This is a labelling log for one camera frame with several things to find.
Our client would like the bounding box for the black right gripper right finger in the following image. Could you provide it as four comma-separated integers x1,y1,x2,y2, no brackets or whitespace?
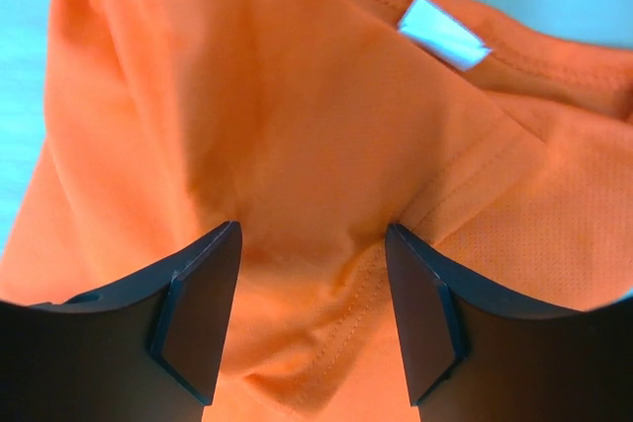
386,224,632,422

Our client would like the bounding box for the orange t-shirt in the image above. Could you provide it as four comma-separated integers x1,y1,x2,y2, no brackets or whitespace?
1,0,632,421

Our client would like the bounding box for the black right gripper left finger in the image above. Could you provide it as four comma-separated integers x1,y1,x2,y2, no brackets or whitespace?
1,221,242,421

